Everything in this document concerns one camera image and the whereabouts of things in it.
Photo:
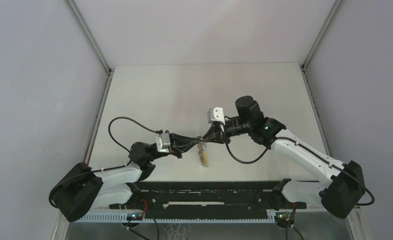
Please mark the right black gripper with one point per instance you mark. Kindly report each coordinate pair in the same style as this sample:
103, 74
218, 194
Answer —
219, 135

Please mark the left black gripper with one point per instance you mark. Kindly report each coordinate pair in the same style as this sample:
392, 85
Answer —
178, 144

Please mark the keyring with yellow handle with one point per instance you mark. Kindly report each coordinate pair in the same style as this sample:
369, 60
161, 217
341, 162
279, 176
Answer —
202, 155

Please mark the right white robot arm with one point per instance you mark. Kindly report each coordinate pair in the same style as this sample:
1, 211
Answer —
338, 187

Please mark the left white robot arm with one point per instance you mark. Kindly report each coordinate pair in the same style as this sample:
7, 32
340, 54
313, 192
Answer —
85, 188

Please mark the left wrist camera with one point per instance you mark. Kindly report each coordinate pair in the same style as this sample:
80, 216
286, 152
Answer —
163, 142

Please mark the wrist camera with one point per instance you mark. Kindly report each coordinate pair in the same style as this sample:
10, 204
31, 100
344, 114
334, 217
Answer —
163, 142
216, 118

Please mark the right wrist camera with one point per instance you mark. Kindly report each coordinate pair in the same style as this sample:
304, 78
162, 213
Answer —
216, 118

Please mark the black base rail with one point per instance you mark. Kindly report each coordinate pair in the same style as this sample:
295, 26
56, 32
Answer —
209, 200

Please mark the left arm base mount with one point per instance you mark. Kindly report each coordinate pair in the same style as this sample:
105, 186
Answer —
130, 198

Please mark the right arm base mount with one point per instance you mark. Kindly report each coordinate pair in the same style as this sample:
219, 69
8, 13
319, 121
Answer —
276, 200

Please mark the left aluminium frame post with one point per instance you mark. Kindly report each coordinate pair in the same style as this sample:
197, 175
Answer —
87, 34

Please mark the aluminium frame post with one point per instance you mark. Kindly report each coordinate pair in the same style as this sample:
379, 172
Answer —
87, 34
337, 4

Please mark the right aluminium frame post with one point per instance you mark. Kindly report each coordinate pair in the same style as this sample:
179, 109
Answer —
337, 4

